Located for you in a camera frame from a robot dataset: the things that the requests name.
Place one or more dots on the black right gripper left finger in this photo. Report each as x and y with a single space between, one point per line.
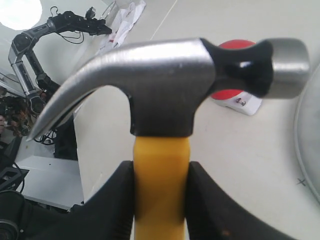
108 215

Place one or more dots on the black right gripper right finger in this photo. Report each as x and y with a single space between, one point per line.
211 214

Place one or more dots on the round stainless steel plate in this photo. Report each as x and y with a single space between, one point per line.
307 134

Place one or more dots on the red dome push button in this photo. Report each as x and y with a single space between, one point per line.
237 100

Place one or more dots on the yellow black claw hammer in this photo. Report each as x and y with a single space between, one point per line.
165 83

